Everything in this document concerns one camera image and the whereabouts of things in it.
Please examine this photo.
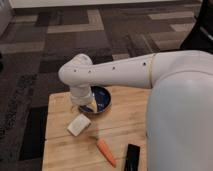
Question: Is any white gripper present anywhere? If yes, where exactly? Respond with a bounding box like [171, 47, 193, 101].
[70, 85, 93, 106]

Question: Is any orange pepper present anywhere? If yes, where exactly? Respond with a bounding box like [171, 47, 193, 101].
[91, 136, 117, 167]

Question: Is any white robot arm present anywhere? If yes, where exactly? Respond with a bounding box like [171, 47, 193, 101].
[58, 50, 213, 171]

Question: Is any white sponge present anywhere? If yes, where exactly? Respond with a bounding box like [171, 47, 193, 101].
[67, 114, 91, 136]

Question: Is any blue metal bowl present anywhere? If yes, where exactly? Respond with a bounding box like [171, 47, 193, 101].
[78, 86, 111, 114]

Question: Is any black rectangular box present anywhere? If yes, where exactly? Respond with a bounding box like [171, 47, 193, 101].
[124, 144, 140, 171]

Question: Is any black furniture at right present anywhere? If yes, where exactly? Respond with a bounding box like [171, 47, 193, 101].
[180, 0, 213, 54]

